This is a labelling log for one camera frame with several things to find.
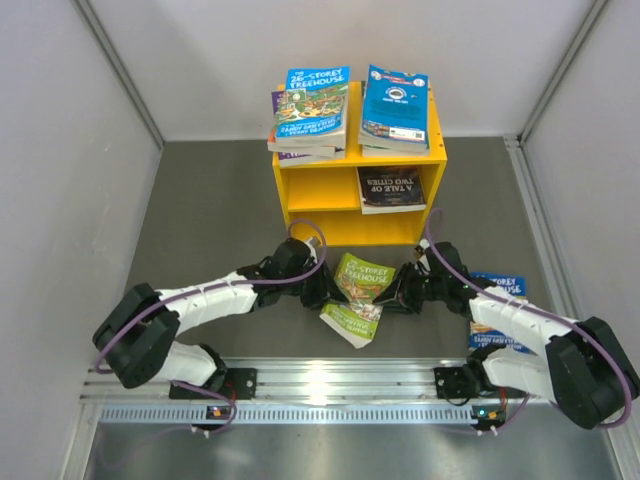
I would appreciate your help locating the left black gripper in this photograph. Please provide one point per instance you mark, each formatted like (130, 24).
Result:
(325, 286)

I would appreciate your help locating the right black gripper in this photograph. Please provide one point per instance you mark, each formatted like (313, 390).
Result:
(402, 282)

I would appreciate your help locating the lime 65-Storey Treehouse book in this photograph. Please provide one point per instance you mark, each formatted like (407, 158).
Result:
(356, 320)

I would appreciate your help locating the blue 91-Storey Treehouse book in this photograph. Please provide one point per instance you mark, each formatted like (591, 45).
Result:
(481, 335)

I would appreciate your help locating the dark Tale of Two Cities book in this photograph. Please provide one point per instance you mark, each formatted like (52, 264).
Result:
(385, 190)

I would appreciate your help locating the blue back-cover book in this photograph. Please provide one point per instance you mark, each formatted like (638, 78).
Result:
(395, 110)

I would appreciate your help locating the light blue 26-Storey Treehouse book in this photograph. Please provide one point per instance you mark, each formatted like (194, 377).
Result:
(312, 79)

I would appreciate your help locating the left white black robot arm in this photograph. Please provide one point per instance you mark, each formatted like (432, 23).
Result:
(138, 339)

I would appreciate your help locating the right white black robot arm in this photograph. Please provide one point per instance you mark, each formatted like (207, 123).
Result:
(578, 365)

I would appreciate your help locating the yellow wooden shelf box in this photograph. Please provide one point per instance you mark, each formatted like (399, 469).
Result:
(327, 193)

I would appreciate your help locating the aluminium mounting rail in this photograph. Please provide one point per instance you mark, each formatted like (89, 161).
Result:
(335, 381)

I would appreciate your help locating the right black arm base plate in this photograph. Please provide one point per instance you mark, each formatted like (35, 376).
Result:
(457, 385)

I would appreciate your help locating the slotted grey cable duct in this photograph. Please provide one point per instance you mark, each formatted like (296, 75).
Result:
(271, 414)

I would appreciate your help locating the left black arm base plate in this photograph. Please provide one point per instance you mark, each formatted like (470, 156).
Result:
(232, 383)

